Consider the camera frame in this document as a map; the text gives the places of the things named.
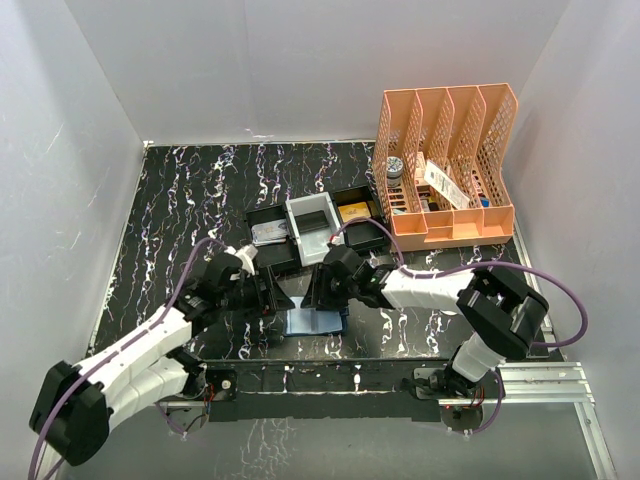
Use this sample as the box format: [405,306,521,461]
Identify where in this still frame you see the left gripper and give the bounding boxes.
[218,266,294,320]

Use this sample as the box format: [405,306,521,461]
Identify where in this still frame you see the white VIP card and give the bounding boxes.
[251,219,289,246]

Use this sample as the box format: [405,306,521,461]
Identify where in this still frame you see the round jar with patterned lid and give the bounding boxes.
[386,156,404,189]

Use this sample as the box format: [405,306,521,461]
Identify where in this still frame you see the orange desk file organizer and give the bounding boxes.
[372,83,518,251]

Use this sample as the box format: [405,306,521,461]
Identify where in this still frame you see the black item in white bin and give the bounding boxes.
[295,211,330,233]

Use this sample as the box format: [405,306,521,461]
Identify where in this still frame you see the white plastic bin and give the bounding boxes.
[285,192,341,267]

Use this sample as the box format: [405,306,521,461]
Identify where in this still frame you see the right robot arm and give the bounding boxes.
[301,245,549,397]

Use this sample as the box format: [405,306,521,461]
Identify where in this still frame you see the white labelled flat package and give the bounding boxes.
[424,160,470,210]

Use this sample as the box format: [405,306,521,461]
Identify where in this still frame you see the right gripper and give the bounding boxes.
[303,263,358,311]

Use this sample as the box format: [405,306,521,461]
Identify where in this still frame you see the gold credit card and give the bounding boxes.
[338,202,371,222]

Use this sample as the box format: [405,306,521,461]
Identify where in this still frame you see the black tray with blue card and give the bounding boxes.
[245,204,300,274]

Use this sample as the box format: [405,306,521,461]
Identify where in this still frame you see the blue card holder wallet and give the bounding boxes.
[284,309,349,337]

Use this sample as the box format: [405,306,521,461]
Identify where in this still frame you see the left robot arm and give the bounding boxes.
[28,240,295,478]

